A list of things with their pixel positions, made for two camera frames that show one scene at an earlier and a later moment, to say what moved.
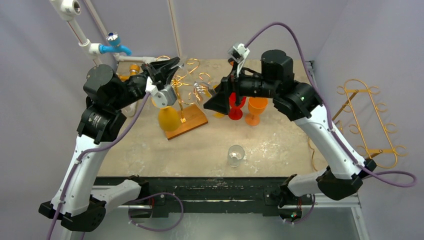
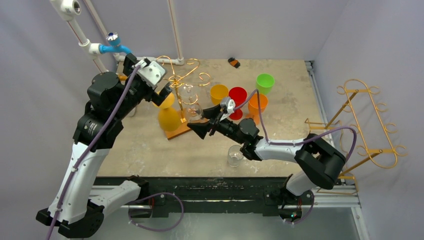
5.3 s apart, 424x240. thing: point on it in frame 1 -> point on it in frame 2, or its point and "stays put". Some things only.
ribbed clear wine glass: (202, 90) -> (188, 94)
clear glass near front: (235, 154) stays put
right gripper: (233, 87) -> (214, 122)
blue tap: (114, 39) stays put
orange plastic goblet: (257, 106) stays put
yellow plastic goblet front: (168, 118) stays put
